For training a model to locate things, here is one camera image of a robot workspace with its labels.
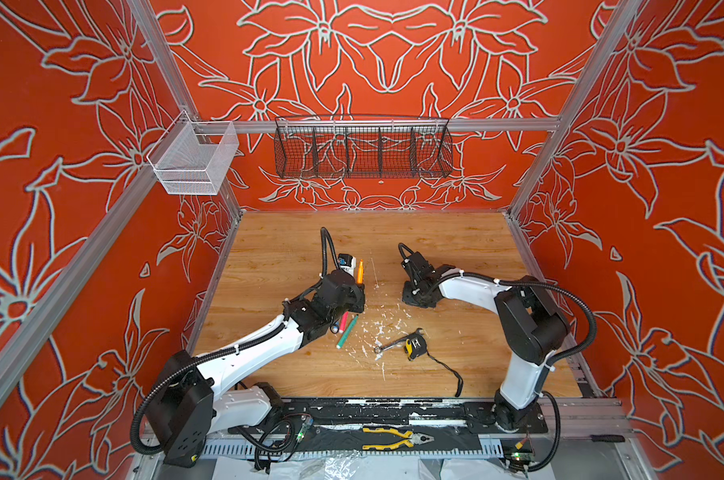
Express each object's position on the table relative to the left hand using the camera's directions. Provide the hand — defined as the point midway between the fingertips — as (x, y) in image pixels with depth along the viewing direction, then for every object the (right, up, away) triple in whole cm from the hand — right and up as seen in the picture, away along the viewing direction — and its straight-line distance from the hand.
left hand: (362, 284), depth 80 cm
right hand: (+14, -7, +14) cm, 21 cm away
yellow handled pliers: (+12, -36, -11) cm, 39 cm away
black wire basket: (-3, +44, +21) cm, 48 cm away
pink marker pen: (-6, -13, +10) cm, 17 cm away
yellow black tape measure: (+15, -18, +1) cm, 23 cm away
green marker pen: (-6, -17, +5) cm, 19 cm away
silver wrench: (+5, -19, +3) cm, 20 cm away
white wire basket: (-55, +39, +14) cm, 69 cm away
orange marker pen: (-1, +4, -1) cm, 4 cm away
